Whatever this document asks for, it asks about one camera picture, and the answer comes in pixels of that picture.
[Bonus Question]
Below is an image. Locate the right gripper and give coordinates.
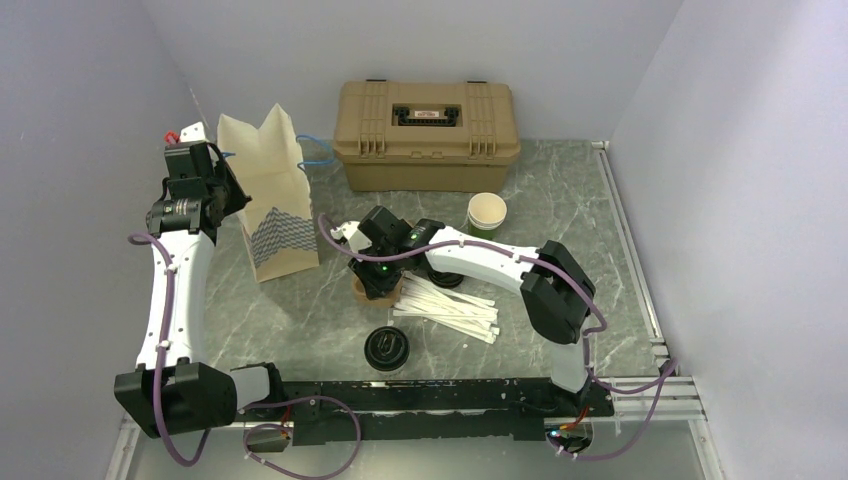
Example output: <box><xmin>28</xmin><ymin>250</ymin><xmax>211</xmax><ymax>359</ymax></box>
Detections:
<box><xmin>348</xmin><ymin>243</ymin><xmax>402</xmax><ymax>301</ymax></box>

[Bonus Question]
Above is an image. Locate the paper bag with blue handles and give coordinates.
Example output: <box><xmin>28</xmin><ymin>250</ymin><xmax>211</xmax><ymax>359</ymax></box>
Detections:
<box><xmin>217</xmin><ymin>105</ymin><xmax>320</xmax><ymax>283</ymax></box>

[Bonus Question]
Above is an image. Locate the brown pulp cup carrier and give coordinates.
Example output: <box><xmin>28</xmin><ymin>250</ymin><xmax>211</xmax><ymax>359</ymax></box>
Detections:
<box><xmin>352</xmin><ymin>276</ymin><xmax>403</xmax><ymax>309</ymax></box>

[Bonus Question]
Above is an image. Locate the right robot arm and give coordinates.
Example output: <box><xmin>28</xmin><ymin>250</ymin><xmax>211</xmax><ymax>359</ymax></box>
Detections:
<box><xmin>323</xmin><ymin>206</ymin><xmax>595</xmax><ymax>415</ymax></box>

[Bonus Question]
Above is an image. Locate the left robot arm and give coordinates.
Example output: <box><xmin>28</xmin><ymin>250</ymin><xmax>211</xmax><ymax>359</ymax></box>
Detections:
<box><xmin>114</xmin><ymin>140</ymin><xmax>288</xmax><ymax>438</ymax></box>

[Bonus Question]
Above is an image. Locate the black cup lid stack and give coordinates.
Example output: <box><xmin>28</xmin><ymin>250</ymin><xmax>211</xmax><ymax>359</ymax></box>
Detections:
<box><xmin>427</xmin><ymin>271</ymin><xmax>465</xmax><ymax>289</ymax></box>

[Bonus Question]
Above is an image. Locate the tan plastic toolbox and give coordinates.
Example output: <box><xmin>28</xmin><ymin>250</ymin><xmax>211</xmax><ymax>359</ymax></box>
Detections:
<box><xmin>333</xmin><ymin>80</ymin><xmax>521</xmax><ymax>193</ymax></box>

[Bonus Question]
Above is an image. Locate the green paper cup stack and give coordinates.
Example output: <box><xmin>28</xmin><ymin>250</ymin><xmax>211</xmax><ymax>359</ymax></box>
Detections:
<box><xmin>467</xmin><ymin>192</ymin><xmax>508</xmax><ymax>240</ymax></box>

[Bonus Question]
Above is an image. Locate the pile of wrapped straws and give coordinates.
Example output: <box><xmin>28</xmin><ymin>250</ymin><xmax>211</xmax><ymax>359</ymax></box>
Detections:
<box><xmin>390</xmin><ymin>273</ymin><xmax>500</xmax><ymax>345</ymax></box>

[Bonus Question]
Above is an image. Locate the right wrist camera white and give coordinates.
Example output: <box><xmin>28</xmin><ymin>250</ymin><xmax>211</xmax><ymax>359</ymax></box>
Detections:
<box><xmin>330</xmin><ymin>221</ymin><xmax>372</xmax><ymax>253</ymax></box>

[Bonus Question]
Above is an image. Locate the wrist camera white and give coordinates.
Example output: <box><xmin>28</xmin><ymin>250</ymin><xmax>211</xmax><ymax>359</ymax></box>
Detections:
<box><xmin>330</xmin><ymin>221</ymin><xmax>372</xmax><ymax>253</ymax></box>
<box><xmin>164</xmin><ymin>122</ymin><xmax>208</xmax><ymax>145</ymax></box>

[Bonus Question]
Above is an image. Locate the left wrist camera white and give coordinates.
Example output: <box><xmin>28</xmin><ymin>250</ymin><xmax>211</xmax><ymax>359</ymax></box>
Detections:
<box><xmin>164</xmin><ymin>122</ymin><xmax>208</xmax><ymax>145</ymax></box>

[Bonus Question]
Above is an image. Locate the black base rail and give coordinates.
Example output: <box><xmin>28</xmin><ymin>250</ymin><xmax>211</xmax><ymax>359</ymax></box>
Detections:
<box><xmin>236</xmin><ymin>377</ymin><xmax>615</xmax><ymax>446</ymax></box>

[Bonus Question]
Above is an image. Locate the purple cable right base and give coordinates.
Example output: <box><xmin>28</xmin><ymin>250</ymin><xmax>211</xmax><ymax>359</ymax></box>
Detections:
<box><xmin>546</xmin><ymin>317</ymin><xmax>680</xmax><ymax>463</ymax></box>

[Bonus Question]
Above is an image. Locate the purple cable base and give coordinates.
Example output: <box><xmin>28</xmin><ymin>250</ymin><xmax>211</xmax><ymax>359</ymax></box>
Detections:
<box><xmin>242</xmin><ymin>396</ymin><xmax>362</xmax><ymax>480</ymax></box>
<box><xmin>546</xmin><ymin>317</ymin><xmax>680</xmax><ymax>463</ymax></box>

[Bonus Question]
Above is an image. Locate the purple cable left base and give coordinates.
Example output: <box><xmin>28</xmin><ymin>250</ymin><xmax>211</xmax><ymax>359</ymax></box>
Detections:
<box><xmin>242</xmin><ymin>396</ymin><xmax>362</xmax><ymax>480</ymax></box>

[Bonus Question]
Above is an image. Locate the aluminium side rail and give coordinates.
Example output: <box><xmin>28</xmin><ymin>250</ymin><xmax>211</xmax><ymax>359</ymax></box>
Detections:
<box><xmin>591</xmin><ymin>141</ymin><xmax>706</xmax><ymax>422</ymax></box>

